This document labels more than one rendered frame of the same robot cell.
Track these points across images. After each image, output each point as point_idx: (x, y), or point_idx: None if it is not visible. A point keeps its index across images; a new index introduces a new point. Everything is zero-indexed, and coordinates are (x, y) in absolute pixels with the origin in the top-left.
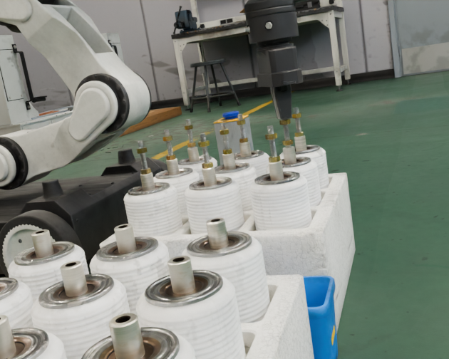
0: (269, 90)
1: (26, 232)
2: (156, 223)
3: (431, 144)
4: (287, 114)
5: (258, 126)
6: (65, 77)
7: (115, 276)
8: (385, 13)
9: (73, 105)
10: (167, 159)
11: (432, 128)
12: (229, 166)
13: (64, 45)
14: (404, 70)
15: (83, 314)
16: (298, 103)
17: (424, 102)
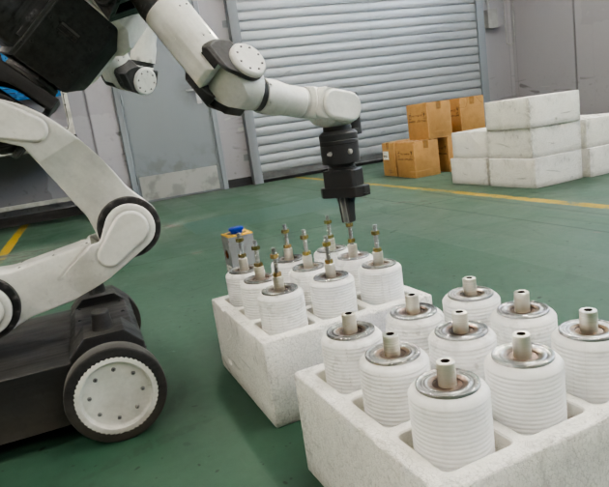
0: None
1: (104, 368)
2: (301, 315)
3: (279, 252)
4: (354, 217)
5: None
6: (82, 202)
7: (434, 327)
8: (119, 143)
9: (102, 230)
10: (257, 267)
11: (258, 241)
12: (311, 265)
13: (82, 168)
14: (143, 198)
15: (494, 336)
16: (62, 235)
17: (210, 222)
